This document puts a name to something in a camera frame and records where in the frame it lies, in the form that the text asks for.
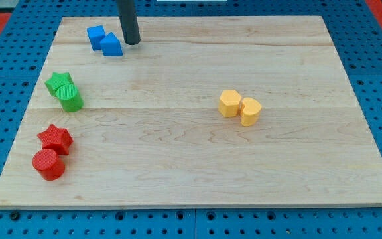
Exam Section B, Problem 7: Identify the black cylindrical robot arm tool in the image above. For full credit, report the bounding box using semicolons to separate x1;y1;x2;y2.
116;0;141;45

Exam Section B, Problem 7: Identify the light wooden board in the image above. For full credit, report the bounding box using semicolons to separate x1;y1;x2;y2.
0;15;382;210

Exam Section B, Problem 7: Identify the yellow hexagon block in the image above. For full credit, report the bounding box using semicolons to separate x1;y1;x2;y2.
218;90;242;118

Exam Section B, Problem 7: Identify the yellow heart block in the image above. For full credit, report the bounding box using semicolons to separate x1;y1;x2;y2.
240;98;262;127

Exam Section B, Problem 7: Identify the blue triangular block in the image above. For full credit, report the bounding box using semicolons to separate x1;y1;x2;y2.
100;32;123;56

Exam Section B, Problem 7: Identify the green cylinder block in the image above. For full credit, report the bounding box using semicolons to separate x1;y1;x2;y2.
56;84;84;112

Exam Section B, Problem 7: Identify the blue cube block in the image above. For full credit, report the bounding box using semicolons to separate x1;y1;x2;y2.
86;25;106;51

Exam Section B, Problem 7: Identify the red star block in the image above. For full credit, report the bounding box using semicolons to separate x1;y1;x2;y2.
37;124;74;155

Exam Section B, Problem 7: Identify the green star block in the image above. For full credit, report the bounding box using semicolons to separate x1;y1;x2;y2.
45;72;73;96

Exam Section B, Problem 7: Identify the red cylinder block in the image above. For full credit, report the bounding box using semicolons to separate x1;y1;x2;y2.
32;149;65;181

